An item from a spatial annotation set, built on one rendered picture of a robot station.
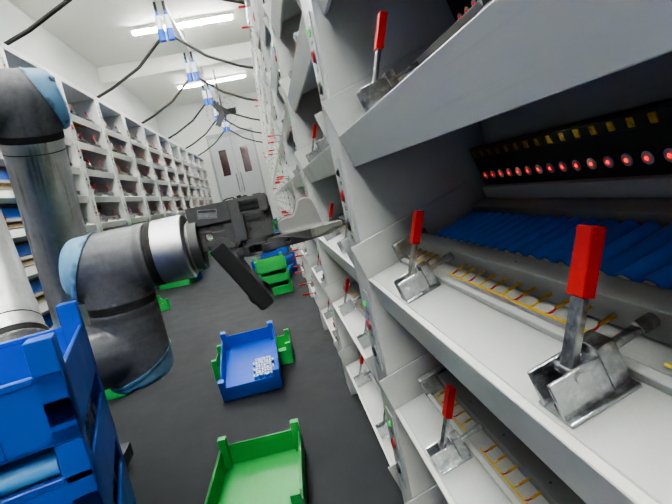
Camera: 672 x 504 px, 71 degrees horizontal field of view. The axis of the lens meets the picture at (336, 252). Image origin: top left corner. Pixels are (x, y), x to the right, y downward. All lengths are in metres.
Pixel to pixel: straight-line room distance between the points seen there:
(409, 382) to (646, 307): 0.47
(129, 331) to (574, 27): 0.61
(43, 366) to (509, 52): 0.36
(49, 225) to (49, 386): 0.73
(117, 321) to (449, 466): 0.45
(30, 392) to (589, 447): 0.36
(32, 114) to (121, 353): 0.54
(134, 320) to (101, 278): 0.07
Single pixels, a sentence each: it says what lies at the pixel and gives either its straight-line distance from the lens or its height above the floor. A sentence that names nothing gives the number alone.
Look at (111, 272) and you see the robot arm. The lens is 0.67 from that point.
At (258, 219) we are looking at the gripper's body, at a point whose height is 0.60.
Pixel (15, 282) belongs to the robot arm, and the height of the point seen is 0.58.
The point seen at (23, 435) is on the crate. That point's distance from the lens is 0.43.
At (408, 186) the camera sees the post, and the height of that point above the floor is 0.60.
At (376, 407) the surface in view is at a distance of 1.16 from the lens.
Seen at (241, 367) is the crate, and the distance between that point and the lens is 1.78.
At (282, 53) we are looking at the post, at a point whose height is 1.00.
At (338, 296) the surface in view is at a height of 0.31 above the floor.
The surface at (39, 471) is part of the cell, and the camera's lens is 0.44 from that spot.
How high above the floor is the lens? 0.63
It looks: 8 degrees down
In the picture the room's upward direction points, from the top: 12 degrees counter-clockwise
